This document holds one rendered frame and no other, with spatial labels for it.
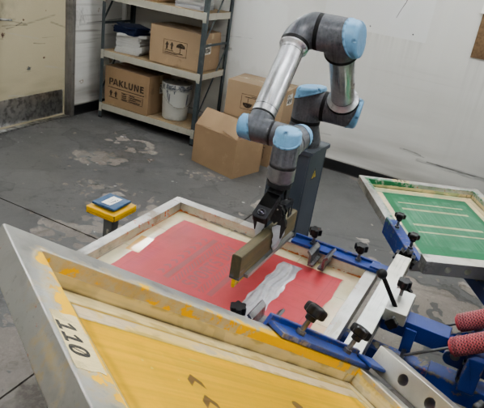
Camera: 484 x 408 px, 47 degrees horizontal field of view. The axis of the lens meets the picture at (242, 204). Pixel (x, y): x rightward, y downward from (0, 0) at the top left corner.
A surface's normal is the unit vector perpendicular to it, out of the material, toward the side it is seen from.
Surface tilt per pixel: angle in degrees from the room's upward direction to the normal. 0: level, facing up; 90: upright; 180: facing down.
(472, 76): 90
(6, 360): 0
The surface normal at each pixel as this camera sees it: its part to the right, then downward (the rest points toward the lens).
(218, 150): -0.66, 0.22
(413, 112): -0.46, 0.31
